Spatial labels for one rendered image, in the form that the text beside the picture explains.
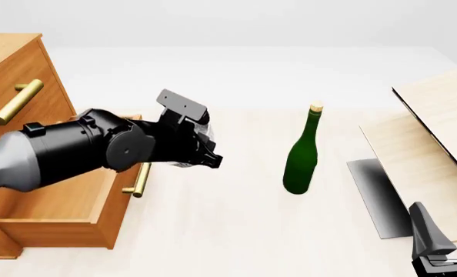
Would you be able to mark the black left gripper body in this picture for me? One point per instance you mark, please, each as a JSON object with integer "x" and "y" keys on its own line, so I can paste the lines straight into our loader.
{"x": 210, "y": 157}

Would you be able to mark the grey and black left arm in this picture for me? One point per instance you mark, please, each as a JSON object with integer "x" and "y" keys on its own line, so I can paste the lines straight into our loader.
{"x": 59, "y": 150}

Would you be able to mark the wooden cabinet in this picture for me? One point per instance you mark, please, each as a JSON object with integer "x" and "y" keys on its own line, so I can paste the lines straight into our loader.
{"x": 5, "y": 49}

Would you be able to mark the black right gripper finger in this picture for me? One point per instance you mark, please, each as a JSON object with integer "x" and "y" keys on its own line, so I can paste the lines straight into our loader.
{"x": 428, "y": 236}

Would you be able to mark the closed wooden cabinet drawer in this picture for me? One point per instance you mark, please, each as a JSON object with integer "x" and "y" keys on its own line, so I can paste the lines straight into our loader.
{"x": 49, "y": 95}

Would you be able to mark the pale wooden rack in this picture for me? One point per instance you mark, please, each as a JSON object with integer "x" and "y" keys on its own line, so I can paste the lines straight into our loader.
{"x": 424, "y": 150}

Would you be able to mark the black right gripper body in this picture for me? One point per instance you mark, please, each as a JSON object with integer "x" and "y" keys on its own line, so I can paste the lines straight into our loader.
{"x": 444, "y": 267}

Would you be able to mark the green wine bottle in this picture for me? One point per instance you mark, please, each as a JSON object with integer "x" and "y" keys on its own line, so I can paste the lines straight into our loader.
{"x": 301, "y": 164}

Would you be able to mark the open wooden cabinet drawer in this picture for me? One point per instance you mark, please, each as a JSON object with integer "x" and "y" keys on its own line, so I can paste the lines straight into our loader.
{"x": 59, "y": 202}

